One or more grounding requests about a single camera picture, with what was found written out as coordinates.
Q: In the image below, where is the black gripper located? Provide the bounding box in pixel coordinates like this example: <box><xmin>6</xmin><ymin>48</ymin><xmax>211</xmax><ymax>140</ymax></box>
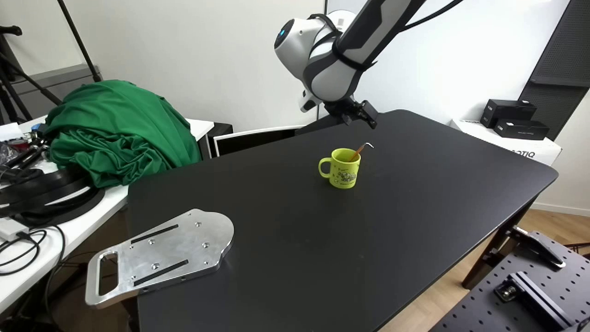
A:
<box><xmin>322</xmin><ymin>96</ymin><xmax>379</xmax><ymax>131</ymax></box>

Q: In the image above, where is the yellow-green mug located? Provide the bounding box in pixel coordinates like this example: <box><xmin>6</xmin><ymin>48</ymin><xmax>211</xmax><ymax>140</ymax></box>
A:
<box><xmin>316</xmin><ymin>145</ymin><xmax>362</xmax><ymax>191</ymax></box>

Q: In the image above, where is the white-framed black monitor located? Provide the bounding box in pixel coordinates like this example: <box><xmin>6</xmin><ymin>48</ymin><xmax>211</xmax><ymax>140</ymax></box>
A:
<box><xmin>209</xmin><ymin>123</ymin><xmax>303</xmax><ymax>160</ymax></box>

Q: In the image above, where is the white cardboard box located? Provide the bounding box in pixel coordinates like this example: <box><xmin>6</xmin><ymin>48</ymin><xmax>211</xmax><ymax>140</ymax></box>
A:
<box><xmin>449</xmin><ymin>116</ymin><xmax>561</xmax><ymax>167</ymax></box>

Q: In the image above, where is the flat black box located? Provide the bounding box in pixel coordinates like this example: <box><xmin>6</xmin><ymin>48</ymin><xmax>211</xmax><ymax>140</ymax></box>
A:
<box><xmin>491</xmin><ymin>116</ymin><xmax>550</xmax><ymax>142</ymax></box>

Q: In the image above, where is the black table leg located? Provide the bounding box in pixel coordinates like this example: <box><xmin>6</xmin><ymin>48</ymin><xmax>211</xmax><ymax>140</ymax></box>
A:
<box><xmin>460</xmin><ymin>193</ymin><xmax>537</xmax><ymax>291</ymax></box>

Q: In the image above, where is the dark grey cabinet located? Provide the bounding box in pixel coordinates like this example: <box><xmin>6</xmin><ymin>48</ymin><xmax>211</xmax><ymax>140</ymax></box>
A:
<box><xmin>517</xmin><ymin>0</ymin><xmax>590</xmax><ymax>142</ymax></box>

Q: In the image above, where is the black metal clamp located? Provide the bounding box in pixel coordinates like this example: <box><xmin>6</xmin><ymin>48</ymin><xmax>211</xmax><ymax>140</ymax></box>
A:
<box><xmin>502</xmin><ymin>225</ymin><xmax>567</xmax><ymax>273</ymax></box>
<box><xmin>491</xmin><ymin>269</ymin><xmax>578</xmax><ymax>332</ymax></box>

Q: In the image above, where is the black perforated breadboard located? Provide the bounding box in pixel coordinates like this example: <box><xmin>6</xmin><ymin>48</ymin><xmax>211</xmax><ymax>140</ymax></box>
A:
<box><xmin>429</xmin><ymin>228</ymin><xmax>590</xmax><ymax>332</ymax></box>

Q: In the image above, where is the silver metal mounting plate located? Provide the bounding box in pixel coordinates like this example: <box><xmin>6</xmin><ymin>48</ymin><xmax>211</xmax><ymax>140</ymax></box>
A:
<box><xmin>82</xmin><ymin>206</ymin><xmax>235</xmax><ymax>309</ymax></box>

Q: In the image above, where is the green cloth heap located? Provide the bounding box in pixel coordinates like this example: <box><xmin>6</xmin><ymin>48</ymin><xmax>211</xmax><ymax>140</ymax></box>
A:
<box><xmin>40</xmin><ymin>79</ymin><xmax>202</xmax><ymax>191</ymax></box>

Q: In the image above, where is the black tripod pole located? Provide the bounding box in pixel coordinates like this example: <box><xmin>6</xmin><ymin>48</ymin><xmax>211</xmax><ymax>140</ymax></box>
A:
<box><xmin>54</xmin><ymin>0</ymin><xmax>104</xmax><ymax>83</ymax></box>

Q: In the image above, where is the white side table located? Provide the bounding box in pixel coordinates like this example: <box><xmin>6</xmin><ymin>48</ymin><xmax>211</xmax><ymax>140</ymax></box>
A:
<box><xmin>0</xmin><ymin>114</ymin><xmax>215</xmax><ymax>317</ymax></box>

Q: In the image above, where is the black round folded disc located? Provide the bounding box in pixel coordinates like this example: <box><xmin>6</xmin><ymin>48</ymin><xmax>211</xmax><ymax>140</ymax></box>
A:
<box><xmin>0</xmin><ymin>167</ymin><xmax>106</xmax><ymax>228</ymax></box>

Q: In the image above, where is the black tripod rig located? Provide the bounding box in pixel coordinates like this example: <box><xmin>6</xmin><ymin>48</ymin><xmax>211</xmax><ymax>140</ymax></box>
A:
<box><xmin>0</xmin><ymin>24</ymin><xmax>62</xmax><ymax>125</ymax></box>

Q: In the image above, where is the small white adapter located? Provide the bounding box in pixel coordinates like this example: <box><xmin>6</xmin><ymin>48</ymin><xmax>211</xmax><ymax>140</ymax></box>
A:
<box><xmin>0</xmin><ymin>215</ymin><xmax>30</xmax><ymax>243</ymax></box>

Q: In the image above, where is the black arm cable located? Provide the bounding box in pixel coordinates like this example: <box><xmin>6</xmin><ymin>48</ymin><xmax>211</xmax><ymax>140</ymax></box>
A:
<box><xmin>401</xmin><ymin>0</ymin><xmax>466</xmax><ymax>31</ymax></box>

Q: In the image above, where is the black cable loop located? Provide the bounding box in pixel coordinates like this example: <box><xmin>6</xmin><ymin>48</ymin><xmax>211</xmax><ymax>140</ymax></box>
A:
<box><xmin>0</xmin><ymin>223</ymin><xmax>67</xmax><ymax>278</ymax></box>

